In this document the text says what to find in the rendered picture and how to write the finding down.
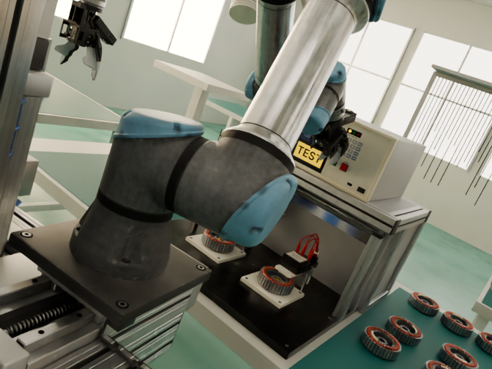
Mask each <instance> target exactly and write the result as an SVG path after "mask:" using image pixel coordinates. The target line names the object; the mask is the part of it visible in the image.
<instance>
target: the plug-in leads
mask: <svg viewBox="0 0 492 369"><path fill-rule="evenodd" d="M315 235H316V236H317V238H316V237H315V236H314V234H313V235H307V236H305V237H308V236H311V237H312V236H313V237H314V238H315V239H311V240H309V239H310V238H311V237H310V238H309V239H308V241H307V242H306V244H305V246H304V247H303V249H302V252H301V254H300V255H301V256H303V257H304V254H305V251H306V248H307V245H308V242H310V241H312V240H315V243H316V246H315V247H314V245H315V243H314V245H313V247H314V249H313V247H312V248H311V250H310V252H309V254H308V257H307V260H309V261H310V260H311V261H312V262H314V263H316V262H317V260H318V257H317V255H318V254H319V252H318V245H319V237H318V235H317V234H315ZM305 237H303V238H302V239H301V240H300V242H299V244H298V245H297V249H296V252H297V253H299V249H300V246H301V241H302V240H303V239H304V238H305ZM317 240H318V241H317ZM315 248H316V251H314V250H315ZM313 252H314V254H313Z"/></svg>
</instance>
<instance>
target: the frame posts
mask: <svg viewBox="0 0 492 369"><path fill-rule="evenodd" d="M384 234H385V237H383V236H381V235H380V234H377V233H376V232H374V233H372V234H371V236H370V238H369V240H368V243H367V244H366V246H365V249H364V250H363V252H362V255H361V256H360V258H359V260H358V262H357V265H356V266H355V269H354V271H353V273H352V275H351V277H350V279H349V281H348V283H347V285H346V287H345V289H344V291H343V293H342V295H341V297H340V299H339V301H338V303H337V305H336V307H335V310H334V312H333V314H332V315H333V316H334V317H337V318H338V320H339V321H341V320H342V319H344V317H345V315H346V313H347V311H348V309H349V310H350V311H351V312H354V311H355V310H356V309H357V306H358V304H359V302H360V300H361V298H362V297H363V295H364V293H365V291H366V289H367V287H368V285H369V283H370V281H371V279H372V277H373V275H374V273H375V271H376V269H377V267H378V265H379V263H380V261H381V259H382V257H383V255H384V253H385V251H386V249H387V247H388V245H389V243H390V241H391V239H392V238H393V236H394V234H392V235H389V234H387V233H386V232H385V233H384Z"/></svg>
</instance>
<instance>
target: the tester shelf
mask: <svg viewBox="0 0 492 369"><path fill-rule="evenodd" d="M292 175H293V176H294V178H296V179H297V181H298V185H299V186H301V187H303V188H305V189H306V190H309V191H310V192H312V193H314V194H316V195H318V196H320V197H322V198H323V199H325V200H327V201H329V202H330V203H332V204H334V205H336V206H338V207H340V208H341V209H344V210H346V211H347V212H349V213H351V214H353V215H354V216H356V217H358V218H360V219H362V220H364V221H365V222H367V223H370V224H371V225H372V226H375V227H377V228H378V229H380V230H382V231H384V232H386V233H387V234H389V235H392V234H395V233H397V232H399V231H402V230H405V229H407V228H411V227H413V226H416V225H419V224H421V223H425V222H427V220H428V218H429V216H430V214H431V212H432V211H431V210H429V209H427V208H425V207H423V206H420V205H419V204H416V203H414V202H413V201H410V200H409V199H407V198H404V197H403V196H402V197H397V198H388V199H382V200H377V201H369V202H367V203H366V202H364V201H362V200H360V199H358V198H356V197H354V196H353V195H351V194H349V193H347V192H345V191H343V190H341V189H339V188H337V187H336V186H334V185H332V184H330V183H328V182H325V181H324V180H322V179H319V178H318V177H317V176H314V175H312V174H310V173H308V172H307V171H304V170H302V169H301V168H299V167H297V166H295V169H294V172H293V174H292Z"/></svg>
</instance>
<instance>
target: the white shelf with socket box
mask: <svg viewBox="0 0 492 369"><path fill-rule="evenodd" d="M153 66H154V67H156V68H158V69H160V70H162V71H164V72H167V73H169V74H171V75H173V76H175V77H177V78H179V79H181V80H183V81H186V82H188V83H190V84H192V85H194V86H195V88H194V91H193V95H192V97H191V100H190V104H189V106H188V109H187V112H186V114H185V117H187V118H190V119H193V120H196V121H197V122H199V121H200V118H201V114H202V113H203V110H204V106H205V104H206V101H207V98H208V96H209V93H210V92H211V93H215V94H220V95H223V96H227V97H232V98H235V99H239V100H244V101H248V102H249V101H250V99H248V98H246V96H245V93H244V92H243V91H240V90H238V89H236V88H234V87H232V86H229V85H228V84H225V83H223V82H221V81H218V80H216V79H214V78H212V77H209V76H208V75H205V74H203V73H201V72H197V71H194V70H189V69H187V68H184V67H180V66H176V65H174V64H169V63H167V62H164V61H159V60H156V59H155V61H154V65H153Z"/></svg>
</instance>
